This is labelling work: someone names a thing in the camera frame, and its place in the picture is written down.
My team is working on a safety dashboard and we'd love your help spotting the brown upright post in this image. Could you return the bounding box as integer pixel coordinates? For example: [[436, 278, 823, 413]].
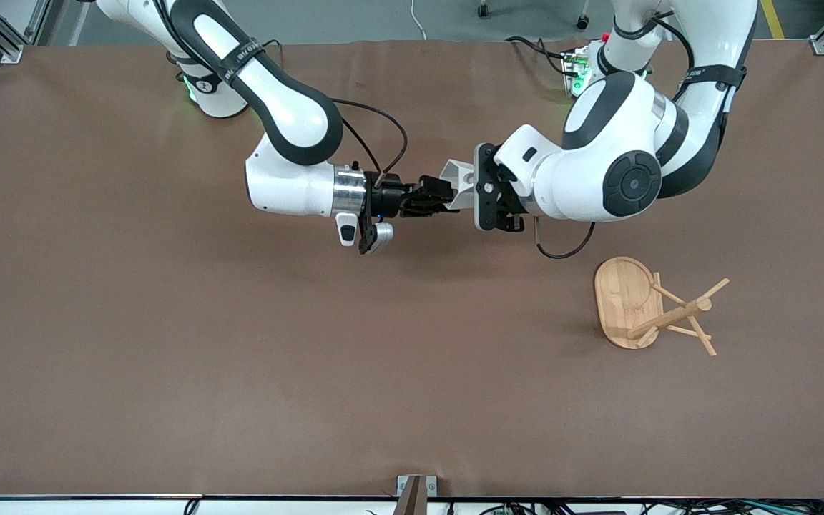
[[399, 476, 428, 515]]

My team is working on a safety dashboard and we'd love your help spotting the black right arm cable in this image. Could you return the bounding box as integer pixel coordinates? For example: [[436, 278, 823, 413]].
[[328, 98, 410, 188]]

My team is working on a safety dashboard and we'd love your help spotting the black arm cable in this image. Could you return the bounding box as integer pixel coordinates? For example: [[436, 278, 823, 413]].
[[328, 98, 410, 188], [532, 217, 597, 260]]

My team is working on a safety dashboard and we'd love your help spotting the left arm base control box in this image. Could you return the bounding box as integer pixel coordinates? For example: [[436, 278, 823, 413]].
[[562, 44, 594, 99]]

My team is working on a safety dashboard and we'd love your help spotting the wooden mug tree rack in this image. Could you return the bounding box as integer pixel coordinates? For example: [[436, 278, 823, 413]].
[[593, 256, 731, 357]]

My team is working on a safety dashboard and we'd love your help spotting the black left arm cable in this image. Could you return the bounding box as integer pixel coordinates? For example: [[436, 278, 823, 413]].
[[532, 217, 597, 260]]

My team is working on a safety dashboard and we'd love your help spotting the white angular cup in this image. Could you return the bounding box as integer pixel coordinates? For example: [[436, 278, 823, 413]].
[[438, 159, 482, 212]]

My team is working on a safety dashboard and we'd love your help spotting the tangled cable bundle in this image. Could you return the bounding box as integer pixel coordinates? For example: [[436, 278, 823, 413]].
[[480, 498, 824, 515]]

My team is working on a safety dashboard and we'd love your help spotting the small metal bracket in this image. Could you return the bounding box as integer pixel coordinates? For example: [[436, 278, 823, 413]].
[[396, 475, 438, 499]]

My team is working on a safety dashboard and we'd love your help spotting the black base box cable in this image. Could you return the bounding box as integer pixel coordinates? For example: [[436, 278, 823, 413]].
[[505, 36, 572, 77]]

